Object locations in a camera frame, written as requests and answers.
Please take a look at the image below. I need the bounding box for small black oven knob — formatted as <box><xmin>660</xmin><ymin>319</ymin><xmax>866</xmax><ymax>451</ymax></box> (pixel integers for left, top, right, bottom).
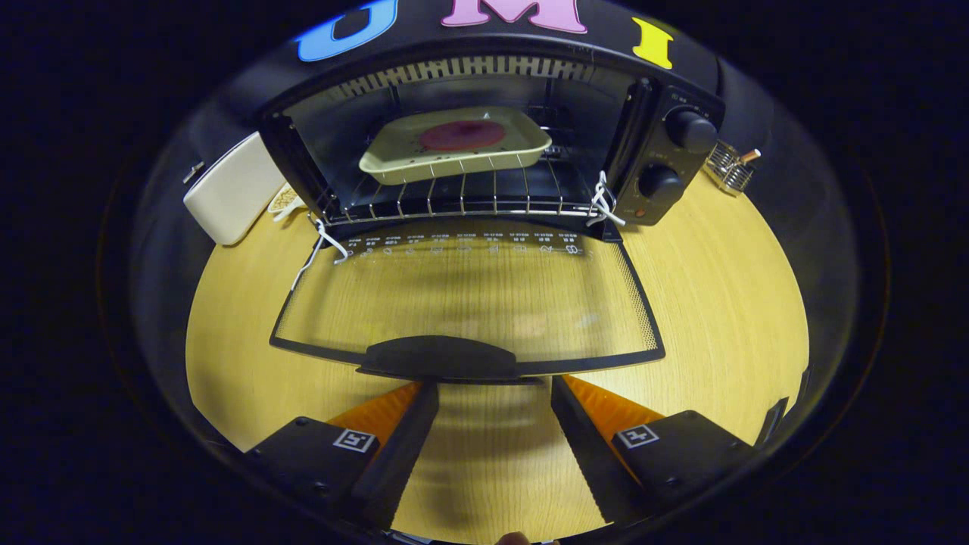
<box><xmin>638</xmin><ymin>164</ymin><xmax>686</xmax><ymax>204</ymax></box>

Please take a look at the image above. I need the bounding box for large black oven knob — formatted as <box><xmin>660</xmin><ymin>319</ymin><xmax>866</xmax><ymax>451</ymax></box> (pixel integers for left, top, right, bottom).
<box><xmin>666</xmin><ymin>110</ymin><xmax>718</xmax><ymax>155</ymax></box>

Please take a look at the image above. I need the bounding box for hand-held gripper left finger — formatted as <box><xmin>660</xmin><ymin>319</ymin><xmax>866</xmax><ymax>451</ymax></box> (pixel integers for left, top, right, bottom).
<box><xmin>244</xmin><ymin>380</ymin><xmax>441</xmax><ymax>531</ymax></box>

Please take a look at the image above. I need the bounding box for glass toaster oven door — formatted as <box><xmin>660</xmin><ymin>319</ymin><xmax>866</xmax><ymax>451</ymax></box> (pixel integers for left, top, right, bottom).
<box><xmin>269</xmin><ymin>220</ymin><xmax>667</xmax><ymax>384</ymax></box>

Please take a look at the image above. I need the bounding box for cream square plate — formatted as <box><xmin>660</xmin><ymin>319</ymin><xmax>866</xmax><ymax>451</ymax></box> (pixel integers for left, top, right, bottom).
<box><xmin>359</xmin><ymin>106</ymin><xmax>553</xmax><ymax>186</ymax></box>

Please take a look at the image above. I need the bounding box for dark object beside table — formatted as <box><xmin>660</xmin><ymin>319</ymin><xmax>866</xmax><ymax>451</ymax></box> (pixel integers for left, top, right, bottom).
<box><xmin>753</xmin><ymin>396</ymin><xmax>790</xmax><ymax>447</ymax></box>

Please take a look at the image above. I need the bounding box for black toaster oven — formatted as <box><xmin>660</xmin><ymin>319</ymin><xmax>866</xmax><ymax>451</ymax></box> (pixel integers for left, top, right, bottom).
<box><xmin>257</xmin><ymin>38</ymin><xmax>726</xmax><ymax>244</ymax></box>

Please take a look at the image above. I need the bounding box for white toaster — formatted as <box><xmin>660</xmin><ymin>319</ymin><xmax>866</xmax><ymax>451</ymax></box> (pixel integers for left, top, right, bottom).
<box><xmin>183</xmin><ymin>132</ymin><xmax>288</xmax><ymax>246</ymax></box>

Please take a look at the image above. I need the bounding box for metal oven rack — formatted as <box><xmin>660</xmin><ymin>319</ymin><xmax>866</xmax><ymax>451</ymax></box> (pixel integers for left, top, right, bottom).
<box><xmin>322</xmin><ymin>155</ymin><xmax>608</xmax><ymax>225</ymax></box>

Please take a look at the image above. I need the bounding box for metal wire holder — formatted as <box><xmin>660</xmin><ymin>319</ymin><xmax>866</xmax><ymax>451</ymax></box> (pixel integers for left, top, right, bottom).
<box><xmin>704</xmin><ymin>142</ymin><xmax>758</xmax><ymax>197</ymax></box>

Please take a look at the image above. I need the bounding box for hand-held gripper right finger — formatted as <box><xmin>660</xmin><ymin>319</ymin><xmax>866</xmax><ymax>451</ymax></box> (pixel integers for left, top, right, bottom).
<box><xmin>550</xmin><ymin>374</ymin><xmax>760</xmax><ymax>527</ymax></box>

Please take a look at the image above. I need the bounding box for pink ham slice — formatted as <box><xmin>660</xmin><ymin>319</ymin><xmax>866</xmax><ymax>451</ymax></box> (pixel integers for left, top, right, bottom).
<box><xmin>419</xmin><ymin>120</ymin><xmax>506</xmax><ymax>152</ymax></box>

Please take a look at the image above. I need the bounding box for white string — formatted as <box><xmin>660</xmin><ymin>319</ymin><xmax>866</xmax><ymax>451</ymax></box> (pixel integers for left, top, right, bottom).
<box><xmin>588</xmin><ymin>171</ymin><xmax>628</xmax><ymax>229</ymax></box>
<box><xmin>291</xmin><ymin>212</ymin><xmax>351</xmax><ymax>293</ymax></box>

